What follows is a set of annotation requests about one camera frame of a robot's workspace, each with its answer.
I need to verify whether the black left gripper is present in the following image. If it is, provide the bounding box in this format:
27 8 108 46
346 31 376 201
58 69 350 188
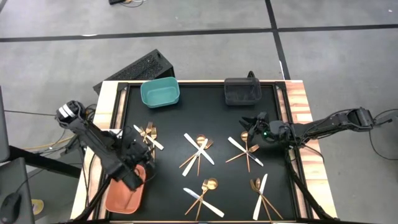
120 126 156 170

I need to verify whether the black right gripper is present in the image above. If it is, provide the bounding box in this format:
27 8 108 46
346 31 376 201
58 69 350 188
239 111 282 142

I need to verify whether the gold fork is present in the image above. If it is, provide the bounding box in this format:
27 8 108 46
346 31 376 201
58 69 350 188
178 139 215 169
249 179 274 223
195 179 209 221
225 144 261 164
150 126 158 160
143 121 154 144

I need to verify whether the orange plastic tray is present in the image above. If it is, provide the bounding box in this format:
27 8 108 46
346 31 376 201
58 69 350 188
104 164 147 215

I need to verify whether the dark grey plastic bin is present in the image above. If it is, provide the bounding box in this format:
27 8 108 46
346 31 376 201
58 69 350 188
223 77 262 106

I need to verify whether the black table mat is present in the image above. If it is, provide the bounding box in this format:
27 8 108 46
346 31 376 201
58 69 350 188
108 83 298 221

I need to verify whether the teal plastic bin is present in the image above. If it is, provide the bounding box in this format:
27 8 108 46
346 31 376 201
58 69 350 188
140 76 181 109

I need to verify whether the black metal beam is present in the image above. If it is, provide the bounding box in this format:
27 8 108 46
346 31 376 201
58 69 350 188
9 145 82 179

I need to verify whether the yellow round floor sticker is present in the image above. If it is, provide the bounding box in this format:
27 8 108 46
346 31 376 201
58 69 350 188
30 198 45 216

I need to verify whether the dark grey desk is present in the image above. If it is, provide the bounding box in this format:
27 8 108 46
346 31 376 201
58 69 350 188
0 157 35 224

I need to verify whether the grey panel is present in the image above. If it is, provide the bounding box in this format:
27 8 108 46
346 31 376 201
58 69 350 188
0 86 10 162

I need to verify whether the black computer mouse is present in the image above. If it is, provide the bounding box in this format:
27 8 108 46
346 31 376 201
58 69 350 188
0 192 22 224

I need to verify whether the yellow floor cable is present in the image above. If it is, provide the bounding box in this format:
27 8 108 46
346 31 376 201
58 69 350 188
23 135 75 151

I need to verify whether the thin black floor cable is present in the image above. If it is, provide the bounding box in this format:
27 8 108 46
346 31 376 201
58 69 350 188
3 109 58 118

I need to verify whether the black looped floor cable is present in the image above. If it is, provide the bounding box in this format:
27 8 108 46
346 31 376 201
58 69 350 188
368 108 398 161

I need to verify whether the grey floor bracket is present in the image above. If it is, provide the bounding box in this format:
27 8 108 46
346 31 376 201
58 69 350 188
374 111 398 127

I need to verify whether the black device with cables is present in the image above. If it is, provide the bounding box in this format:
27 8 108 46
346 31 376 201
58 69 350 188
108 0 147 7

